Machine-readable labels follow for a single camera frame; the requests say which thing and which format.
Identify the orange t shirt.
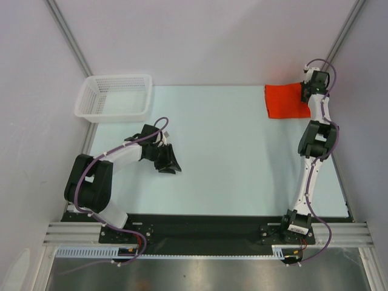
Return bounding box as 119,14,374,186
264,83,310,119

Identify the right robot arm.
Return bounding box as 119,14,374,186
279,66,339,243

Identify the right aluminium corner post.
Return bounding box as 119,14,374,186
307,0,368,71

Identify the white plastic mesh basket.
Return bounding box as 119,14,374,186
74,74,153,123

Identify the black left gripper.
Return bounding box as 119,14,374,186
145,144,181,174

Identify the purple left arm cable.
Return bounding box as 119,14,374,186
57,117,169,275

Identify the left aluminium corner post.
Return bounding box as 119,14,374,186
44,0,93,78

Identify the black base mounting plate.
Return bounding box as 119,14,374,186
60,212,354,256

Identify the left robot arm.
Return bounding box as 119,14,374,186
64,124,181,243

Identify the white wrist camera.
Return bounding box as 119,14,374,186
158,132,169,147
303,65,319,83

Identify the slotted grey cable duct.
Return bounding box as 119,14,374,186
56,246,298,260

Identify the aluminium extrusion rail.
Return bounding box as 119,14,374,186
43,222,374,248

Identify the aluminium corner post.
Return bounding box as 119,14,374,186
307,0,368,71
44,0,93,78

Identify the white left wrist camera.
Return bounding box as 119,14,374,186
158,132,169,147

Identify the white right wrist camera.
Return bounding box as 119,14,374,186
303,65,319,83

